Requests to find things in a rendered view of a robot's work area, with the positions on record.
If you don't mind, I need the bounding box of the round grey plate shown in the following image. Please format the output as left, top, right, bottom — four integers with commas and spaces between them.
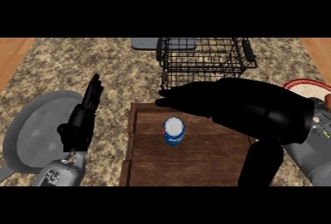
0, 89, 86, 184

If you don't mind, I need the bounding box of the red rimmed round placemat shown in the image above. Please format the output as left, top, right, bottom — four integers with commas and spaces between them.
283, 78, 331, 101

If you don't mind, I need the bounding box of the black wire tiered basket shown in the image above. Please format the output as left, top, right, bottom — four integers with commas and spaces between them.
156, 37, 259, 91

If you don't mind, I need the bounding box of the blue can with white top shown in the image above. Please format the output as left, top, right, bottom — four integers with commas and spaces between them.
162, 116, 188, 147

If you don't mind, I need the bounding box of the grey flat rectangular object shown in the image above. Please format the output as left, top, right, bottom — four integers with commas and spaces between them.
129, 37, 200, 51

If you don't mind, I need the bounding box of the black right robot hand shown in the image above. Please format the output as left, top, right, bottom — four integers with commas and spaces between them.
154, 77, 317, 187

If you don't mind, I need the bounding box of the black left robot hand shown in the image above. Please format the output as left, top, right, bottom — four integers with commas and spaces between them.
57, 73, 106, 153

